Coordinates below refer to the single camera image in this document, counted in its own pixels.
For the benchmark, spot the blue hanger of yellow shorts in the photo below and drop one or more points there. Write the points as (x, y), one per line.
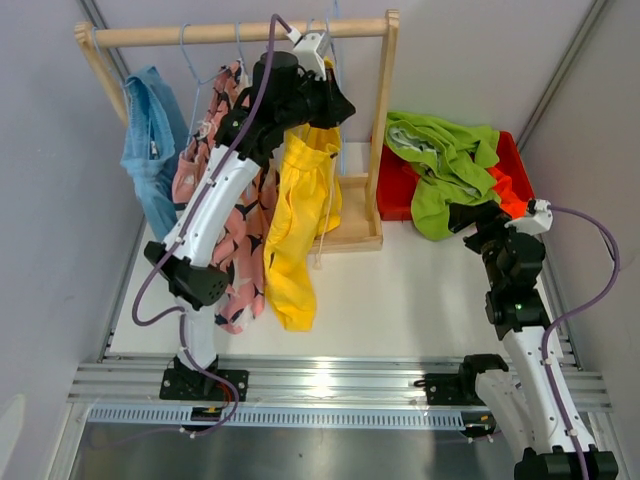
(337, 99)

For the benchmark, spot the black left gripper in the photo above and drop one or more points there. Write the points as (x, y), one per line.
(329, 93)

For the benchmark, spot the pink patterned shorts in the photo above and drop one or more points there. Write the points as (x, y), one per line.
(239, 250)

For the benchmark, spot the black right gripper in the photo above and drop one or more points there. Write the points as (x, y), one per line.
(489, 219)

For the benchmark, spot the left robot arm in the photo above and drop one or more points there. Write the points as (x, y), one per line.
(290, 90)

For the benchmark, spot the blue hanger of pink shorts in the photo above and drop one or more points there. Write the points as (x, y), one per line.
(199, 81)

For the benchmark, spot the yellow shorts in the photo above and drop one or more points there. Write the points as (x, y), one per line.
(308, 206)

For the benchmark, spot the red plastic tray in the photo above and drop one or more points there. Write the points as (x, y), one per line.
(397, 179)

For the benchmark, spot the light blue shorts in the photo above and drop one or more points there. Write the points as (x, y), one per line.
(155, 136)

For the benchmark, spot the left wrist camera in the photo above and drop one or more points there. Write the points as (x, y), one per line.
(310, 49)

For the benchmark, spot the slotted cable duct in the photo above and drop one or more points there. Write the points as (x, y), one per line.
(280, 417)

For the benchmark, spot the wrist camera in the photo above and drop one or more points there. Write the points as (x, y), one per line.
(538, 218)
(310, 49)

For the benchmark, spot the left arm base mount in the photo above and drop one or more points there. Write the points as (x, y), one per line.
(188, 385)

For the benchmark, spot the green shorts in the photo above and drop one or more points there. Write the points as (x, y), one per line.
(452, 162)

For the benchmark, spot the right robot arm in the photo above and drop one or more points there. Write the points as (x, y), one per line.
(526, 392)

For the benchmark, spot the wooden clothes rack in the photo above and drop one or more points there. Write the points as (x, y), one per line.
(360, 228)

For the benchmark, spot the orange shorts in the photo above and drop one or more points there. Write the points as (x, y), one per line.
(514, 192)

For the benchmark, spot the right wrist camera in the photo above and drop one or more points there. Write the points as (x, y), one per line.
(538, 218)

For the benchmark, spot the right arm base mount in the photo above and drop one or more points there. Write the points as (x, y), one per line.
(448, 390)

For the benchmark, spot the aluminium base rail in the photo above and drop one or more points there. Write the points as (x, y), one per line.
(298, 382)

